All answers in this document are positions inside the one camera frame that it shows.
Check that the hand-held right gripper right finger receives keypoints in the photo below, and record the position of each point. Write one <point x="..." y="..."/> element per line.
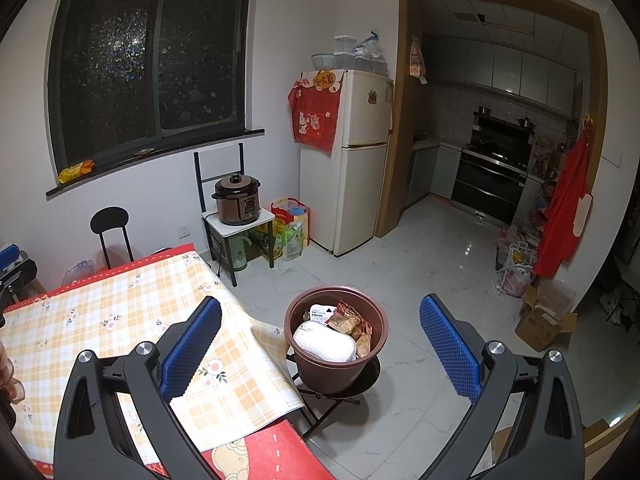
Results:
<point x="450" y="345"/>

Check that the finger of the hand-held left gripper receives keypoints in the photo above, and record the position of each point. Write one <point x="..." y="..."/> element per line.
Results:
<point x="12" y="272"/>

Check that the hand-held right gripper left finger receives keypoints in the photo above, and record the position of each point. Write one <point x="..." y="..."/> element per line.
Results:
<point x="192" y="345"/>

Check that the white foam packet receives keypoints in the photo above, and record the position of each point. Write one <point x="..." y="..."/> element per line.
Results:
<point x="325" y="345"/>

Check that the brown plastic bin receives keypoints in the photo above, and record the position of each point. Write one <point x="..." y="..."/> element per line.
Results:
<point x="325" y="375"/>

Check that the white printed packet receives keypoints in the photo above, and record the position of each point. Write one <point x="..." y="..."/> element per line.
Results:
<point x="320" y="314"/>

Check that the person's left hand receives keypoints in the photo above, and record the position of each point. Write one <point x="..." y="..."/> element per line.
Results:
<point x="9" y="372"/>

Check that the clear plastic tray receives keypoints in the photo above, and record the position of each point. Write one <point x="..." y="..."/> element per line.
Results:
<point x="80" y="272"/>

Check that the orange checked tablecloth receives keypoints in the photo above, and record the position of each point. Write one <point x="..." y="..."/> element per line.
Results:
<point x="125" y="300"/>

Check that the cardboard box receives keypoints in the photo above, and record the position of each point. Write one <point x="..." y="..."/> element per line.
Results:
<point x="537" y="327"/>

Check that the white plastic bags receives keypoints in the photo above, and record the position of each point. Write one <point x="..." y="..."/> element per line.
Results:
<point x="515" y="275"/>

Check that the black stool seat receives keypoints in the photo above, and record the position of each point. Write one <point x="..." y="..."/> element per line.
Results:
<point x="161" y="250"/>

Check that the pale green jug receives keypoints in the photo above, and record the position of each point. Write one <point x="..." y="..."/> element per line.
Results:
<point x="239" y="255"/>

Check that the black round-back chair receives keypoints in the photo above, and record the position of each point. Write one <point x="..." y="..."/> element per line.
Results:
<point x="109" y="220"/>

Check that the yellow snack packet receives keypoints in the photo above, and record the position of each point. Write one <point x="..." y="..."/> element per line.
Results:
<point x="75" y="171"/>

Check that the white-top black side rack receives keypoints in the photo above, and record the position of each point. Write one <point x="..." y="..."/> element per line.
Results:
<point x="215" y="227"/>

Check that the yellow green bag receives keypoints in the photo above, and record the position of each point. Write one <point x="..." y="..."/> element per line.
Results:
<point x="262" y="242"/>

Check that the brown pressure cooker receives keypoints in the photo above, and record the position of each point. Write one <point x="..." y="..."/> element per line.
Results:
<point x="235" y="205"/>

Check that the red green shopping bag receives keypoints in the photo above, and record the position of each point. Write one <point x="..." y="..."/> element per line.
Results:
<point x="292" y="230"/>

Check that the black integrated stove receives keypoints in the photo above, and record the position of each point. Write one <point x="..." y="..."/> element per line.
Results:
<point x="490" y="185"/>

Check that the grey lower kitchen cabinet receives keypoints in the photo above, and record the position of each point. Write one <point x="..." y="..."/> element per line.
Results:
<point x="445" y="175"/>

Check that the red apron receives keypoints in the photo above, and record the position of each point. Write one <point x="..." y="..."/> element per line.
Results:
<point x="565" y="210"/>

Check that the white fridge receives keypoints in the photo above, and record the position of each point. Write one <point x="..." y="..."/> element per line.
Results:
<point x="360" y="185"/>

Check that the black window sill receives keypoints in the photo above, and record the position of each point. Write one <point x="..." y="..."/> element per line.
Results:
<point x="200" y="143"/>

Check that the metal pot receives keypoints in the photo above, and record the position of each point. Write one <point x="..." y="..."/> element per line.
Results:
<point x="525" y="122"/>
<point x="485" y="110"/>

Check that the dark framed window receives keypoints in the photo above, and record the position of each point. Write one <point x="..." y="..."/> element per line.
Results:
<point x="125" y="60"/>

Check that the red printed cloth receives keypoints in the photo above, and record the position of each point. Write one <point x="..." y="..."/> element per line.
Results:
<point x="315" y="115"/>

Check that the grey upper kitchen cabinets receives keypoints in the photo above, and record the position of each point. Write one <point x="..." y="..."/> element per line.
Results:
<point x="505" y="70"/>

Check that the hanging printed packet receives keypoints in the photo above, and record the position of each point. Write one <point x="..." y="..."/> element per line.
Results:
<point x="418" y="60"/>

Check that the clear plastic bag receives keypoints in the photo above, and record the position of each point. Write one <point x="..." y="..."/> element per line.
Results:
<point x="371" y="55"/>

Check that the green rimmed bowl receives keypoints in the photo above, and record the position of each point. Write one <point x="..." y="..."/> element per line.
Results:
<point x="324" y="61"/>

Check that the clear plastic containers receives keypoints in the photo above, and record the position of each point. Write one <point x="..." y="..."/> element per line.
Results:
<point x="344" y="45"/>

